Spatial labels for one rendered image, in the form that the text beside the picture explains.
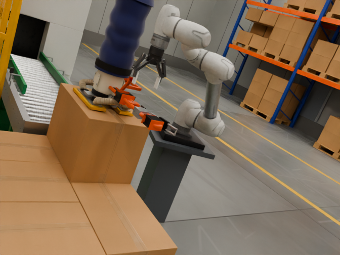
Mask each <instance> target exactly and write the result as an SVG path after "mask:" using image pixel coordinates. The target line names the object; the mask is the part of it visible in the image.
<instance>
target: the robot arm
mask: <svg viewBox="0 0 340 255"><path fill-rule="evenodd" d="M179 17H180V11H179V8H177V7H175V6H172V5H164V6H163V7H162V9H161V10H160V12H159V14H158V17H157V19H156V22H155V26H154V33H153V36H152V39H151V42H150V43H151V44H152V45H151V46H150V49H149V53H148V54H145V53H142V55H141V57H140V58H139V59H138V60H137V61H136V62H135V63H134V65H133V66H132V69H134V72H133V80H132V83H133V84H135V83H136V80H137V77H138V74H139V70H140V69H142V68H143V67H144V66H146V65H147V64H151V65H155V66H156V68H157V71H158V74H159V76H157V79H156V82H155V85H154V87H153V88H154V89H157V88H158V85H159V83H161V80H162V78H164V77H166V66H165V64H166V59H164V58H163V59H162V56H163V53H164V49H167V46H168V43H169V41H170V38H173V39H176V40H178V41H180V42H181V43H182V44H181V49H182V51H183V54H184V56H185V58H186V60H187V61H188V62H189V63H190V64H192V65H193V66H195V67H196V68H198V69H199V70H201V71H203V72H204V74H205V76H206V79H207V85H206V94H205V103H204V110H201V109H200V107H201V106H200V104H199V103H198V101H195V100H193V99H187V100H185V101H184V102H183V103H182V104H181V105H180V107H179V109H178V111H177V113H176V116H175V119H174V121H173V123H169V124H170V125H172V126H173V127H175V128H177V129H178V130H177V133H179V134H182V135H185V136H188V137H190V138H191V137H192V135H191V134H190V131H191V128H195V129H196V130H198V131H200V132H201V133H203V134H205V135H208V136H211V137H219V136H220V135H221V134H222V132H223V130H224V128H225V124H224V122H223V121H222V120H221V118H220V114H219V113H218V105H219V99H220V94H221V88H222V82H223V81H225V80H229V79H230V78H231V77H232V76H233V73H234V70H235V68H234V65H233V64H232V62H231V61H229V60H228V59H227V58H225V57H223V56H221V55H219V54H216V53H213V52H210V51H207V50H204V49H202V48H205V47H207V46H208V45H209V43H210V40H211V35H210V32H209V31H208V30H207V29H206V28H205V27H203V26H201V25H199V24H197V23H194V22H191V21H188V20H183V19H181V18H179ZM146 57H147V59H146V60H145V61H144V62H143V63H141V62H142V61H143V60H144V59H145V58H146ZM159 62H161V66H162V71H161V68H160V64H159ZM140 63H141V64H140Z"/></svg>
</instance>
